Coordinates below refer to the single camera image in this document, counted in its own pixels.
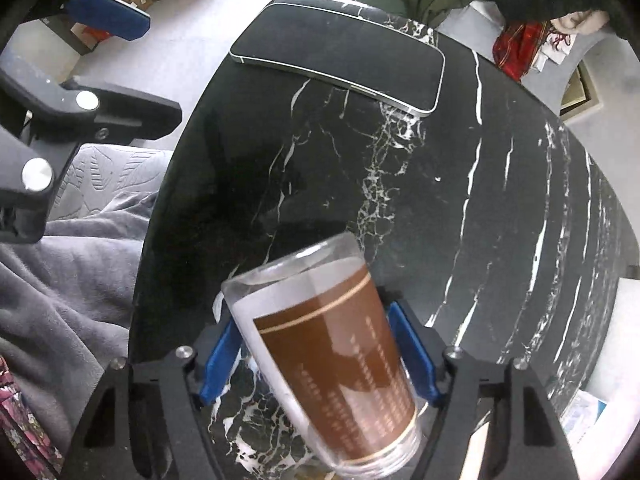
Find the grey blanket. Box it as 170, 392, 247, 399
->
0, 192, 162, 461

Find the white cloth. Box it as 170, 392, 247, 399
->
532, 9, 612, 67

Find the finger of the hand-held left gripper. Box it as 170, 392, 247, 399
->
44, 0, 152, 56
0, 57, 183, 246

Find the grey patterned seat cushion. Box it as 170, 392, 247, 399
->
46, 142, 172, 222

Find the beige box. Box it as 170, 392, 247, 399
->
559, 64, 607, 122

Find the brown printed glass cup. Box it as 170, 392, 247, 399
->
220, 232, 423, 479

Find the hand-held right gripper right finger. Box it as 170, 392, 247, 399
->
386, 301, 582, 480

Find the red plaid cloth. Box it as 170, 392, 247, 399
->
492, 19, 553, 82

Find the floral cloth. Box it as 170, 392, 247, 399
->
0, 355, 66, 480

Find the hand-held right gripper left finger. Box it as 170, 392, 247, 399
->
60, 317, 246, 480

